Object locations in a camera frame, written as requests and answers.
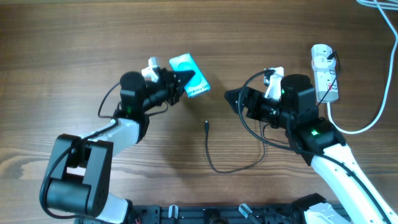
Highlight black USB charging cable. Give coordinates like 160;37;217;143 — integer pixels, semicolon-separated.
204;50;341;174

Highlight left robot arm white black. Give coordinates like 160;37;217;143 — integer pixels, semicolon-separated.
39;67;195;223

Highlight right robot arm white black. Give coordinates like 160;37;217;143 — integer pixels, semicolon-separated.
224;74;397;223

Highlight white power strip socket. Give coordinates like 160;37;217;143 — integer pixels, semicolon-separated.
311;44;338;103

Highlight black right camera cable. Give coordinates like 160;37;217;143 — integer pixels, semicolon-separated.
238;69;396;224

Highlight black camera cable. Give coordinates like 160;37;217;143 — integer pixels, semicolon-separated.
39;81;170;220
238;69;396;224

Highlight black left camera cable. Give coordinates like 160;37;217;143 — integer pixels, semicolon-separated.
39;81;170;220

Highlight white power strip cord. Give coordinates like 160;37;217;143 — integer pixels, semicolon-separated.
326;0;398;135

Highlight white cable bundle corner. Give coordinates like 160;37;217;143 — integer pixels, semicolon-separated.
356;0;397;11

